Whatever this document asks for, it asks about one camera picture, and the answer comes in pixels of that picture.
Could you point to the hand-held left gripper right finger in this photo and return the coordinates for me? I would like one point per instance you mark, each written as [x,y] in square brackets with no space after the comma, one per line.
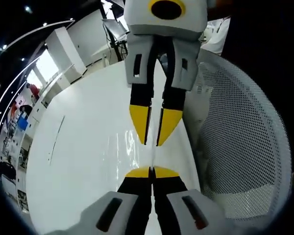
[186,210]

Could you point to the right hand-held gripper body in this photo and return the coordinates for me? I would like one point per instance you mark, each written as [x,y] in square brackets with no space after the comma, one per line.
[142,22]

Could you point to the white mesh office chair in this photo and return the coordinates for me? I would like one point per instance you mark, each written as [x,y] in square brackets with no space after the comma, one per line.
[240,127]

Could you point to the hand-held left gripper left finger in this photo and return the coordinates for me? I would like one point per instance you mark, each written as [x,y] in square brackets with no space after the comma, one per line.
[112,213]

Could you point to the desk monitor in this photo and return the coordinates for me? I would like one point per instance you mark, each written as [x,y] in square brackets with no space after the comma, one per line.
[116,28]

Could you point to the clear plastic food packaging bag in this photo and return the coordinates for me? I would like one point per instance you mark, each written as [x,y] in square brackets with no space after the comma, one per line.
[129,156]

